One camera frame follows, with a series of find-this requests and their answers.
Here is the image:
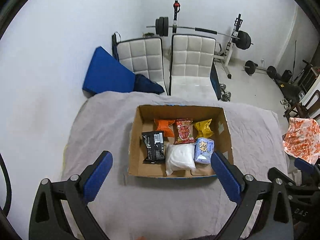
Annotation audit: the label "white barbell rack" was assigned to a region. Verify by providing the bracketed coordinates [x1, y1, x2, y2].
[172, 0, 243, 79]

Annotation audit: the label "blue foam cushion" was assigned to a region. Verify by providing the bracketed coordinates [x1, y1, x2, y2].
[82, 46, 137, 98]

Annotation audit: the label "dark grey fleece clothing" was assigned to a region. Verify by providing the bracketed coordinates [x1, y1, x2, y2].
[192, 234, 218, 240]

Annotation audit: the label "red snack packet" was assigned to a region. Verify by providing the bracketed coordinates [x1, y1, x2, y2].
[174, 118, 196, 145]

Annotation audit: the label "short barbell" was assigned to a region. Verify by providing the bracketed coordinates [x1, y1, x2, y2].
[243, 60, 277, 77]

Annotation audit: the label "orange floral cloth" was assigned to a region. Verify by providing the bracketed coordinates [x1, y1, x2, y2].
[282, 117, 320, 165]

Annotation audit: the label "black upright bar with strap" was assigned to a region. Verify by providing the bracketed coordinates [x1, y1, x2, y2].
[111, 32, 121, 62]

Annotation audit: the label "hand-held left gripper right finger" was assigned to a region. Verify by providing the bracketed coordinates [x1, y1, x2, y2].
[211, 151, 293, 240]

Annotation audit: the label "black and blue weight bench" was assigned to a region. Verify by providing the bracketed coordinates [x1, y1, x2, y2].
[209, 64, 222, 100]

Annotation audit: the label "cardboard box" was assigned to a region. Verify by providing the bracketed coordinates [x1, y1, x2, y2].
[127, 104, 234, 179]

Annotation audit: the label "orange snack packet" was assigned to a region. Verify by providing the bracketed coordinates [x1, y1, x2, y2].
[153, 118, 175, 138]

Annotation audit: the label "dark blue cloth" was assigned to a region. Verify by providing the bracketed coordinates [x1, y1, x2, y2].
[134, 74, 165, 95]

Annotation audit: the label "black folded stands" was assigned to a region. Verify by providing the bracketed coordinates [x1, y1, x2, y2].
[291, 60, 318, 85]

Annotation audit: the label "white quilted chair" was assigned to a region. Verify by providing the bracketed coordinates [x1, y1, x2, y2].
[115, 37, 167, 95]
[169, 34, 218, 98]

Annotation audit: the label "light blue tissue pack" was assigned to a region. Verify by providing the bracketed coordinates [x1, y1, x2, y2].
[194, 137, 215, 165]

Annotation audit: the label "long barbell with black plates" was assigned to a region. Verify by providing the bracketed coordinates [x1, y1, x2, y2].
[146, 16, 253, 50]

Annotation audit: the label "black snack packet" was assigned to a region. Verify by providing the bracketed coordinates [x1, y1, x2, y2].
[141, 130, 167, 165]

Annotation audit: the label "black exercise machine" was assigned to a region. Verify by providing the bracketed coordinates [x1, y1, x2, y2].
[275, 79, 307, 100]

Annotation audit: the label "black cable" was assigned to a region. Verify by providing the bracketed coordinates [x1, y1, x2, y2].
[0, 152, 12, 215]

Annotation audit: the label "yellow snack packet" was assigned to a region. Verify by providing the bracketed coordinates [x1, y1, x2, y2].
[193, 119, 213, 138]

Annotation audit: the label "brown wooden chair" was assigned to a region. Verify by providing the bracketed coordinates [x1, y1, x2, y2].
[284, 89, 320, 120]

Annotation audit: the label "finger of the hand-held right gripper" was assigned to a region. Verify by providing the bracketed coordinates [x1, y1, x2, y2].
[294, 157, 320, 178]
[268, 167, 304, 188]

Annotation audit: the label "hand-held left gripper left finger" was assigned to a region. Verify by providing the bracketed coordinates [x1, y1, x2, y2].
[29, 151, 113, 240]

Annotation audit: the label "white soft packet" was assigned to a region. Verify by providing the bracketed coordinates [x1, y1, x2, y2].
[165, 142, 196, 176]

